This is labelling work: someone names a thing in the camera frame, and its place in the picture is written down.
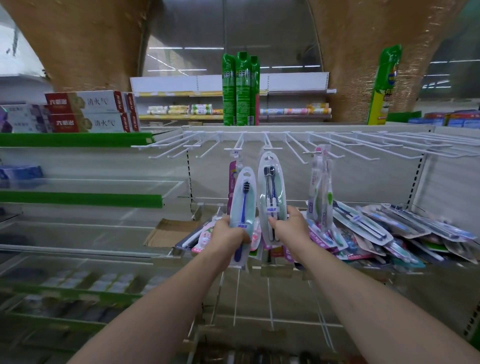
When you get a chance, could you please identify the person's right hand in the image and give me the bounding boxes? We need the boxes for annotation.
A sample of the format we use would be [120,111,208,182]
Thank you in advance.
[267,205,312,260]

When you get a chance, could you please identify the person's left hand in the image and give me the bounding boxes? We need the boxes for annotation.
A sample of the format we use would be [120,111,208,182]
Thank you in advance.
[204,215,251,269]

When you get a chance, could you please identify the oval twin black toothbrush pack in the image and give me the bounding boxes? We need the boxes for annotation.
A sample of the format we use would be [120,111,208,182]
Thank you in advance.
[257,151,288,248]

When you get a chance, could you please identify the clear green toothbrush pack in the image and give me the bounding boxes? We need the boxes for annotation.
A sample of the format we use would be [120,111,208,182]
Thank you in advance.
[321,159,335,233]

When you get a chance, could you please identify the clear pink-topped toothbrush pack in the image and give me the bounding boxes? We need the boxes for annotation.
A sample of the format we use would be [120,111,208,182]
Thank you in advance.
[306,144,325,222]

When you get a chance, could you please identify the pink label toothbrush pack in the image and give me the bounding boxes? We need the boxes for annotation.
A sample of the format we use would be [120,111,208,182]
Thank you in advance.
[226,149,245,215]

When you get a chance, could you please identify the pile of toothbrush packs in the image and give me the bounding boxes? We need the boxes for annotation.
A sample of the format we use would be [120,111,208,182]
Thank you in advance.
[176,200,480,271]

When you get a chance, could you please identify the person's right forearm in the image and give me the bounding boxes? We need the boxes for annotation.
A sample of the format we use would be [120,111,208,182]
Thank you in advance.
[296,243,480,364]

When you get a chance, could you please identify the person's left forearm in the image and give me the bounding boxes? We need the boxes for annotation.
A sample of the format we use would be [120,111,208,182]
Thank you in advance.
[69,243,233,364]

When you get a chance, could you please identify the white shelf unit yellow strips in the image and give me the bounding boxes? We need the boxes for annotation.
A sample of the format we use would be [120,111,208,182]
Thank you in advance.
[129,72,337,123]

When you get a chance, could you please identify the brown cardboard tray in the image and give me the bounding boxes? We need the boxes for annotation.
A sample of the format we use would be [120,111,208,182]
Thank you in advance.
[144,218,203,248]

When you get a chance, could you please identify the row of colourful wrap rolls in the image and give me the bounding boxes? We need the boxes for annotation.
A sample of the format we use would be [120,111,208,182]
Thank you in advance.
[146,103,333,116]

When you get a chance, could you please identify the green spray can red side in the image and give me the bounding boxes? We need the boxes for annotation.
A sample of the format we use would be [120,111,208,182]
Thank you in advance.
[249,55,261,127]

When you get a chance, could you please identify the green yellow spray can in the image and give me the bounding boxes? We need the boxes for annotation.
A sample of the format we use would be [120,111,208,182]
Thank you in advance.
[366,44,403,126]

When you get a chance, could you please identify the woven brown column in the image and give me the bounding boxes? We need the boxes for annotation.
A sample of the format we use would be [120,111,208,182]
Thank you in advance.
[307,0,470,123]
[0,0,151,93]

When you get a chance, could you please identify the blue product box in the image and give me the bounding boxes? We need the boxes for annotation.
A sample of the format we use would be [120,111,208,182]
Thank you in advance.
[0,164,44,188]

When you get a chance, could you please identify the white purple toothpaste box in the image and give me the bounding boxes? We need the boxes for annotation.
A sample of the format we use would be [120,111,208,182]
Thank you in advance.
[0,104,48,119]
[0,116,50,134]

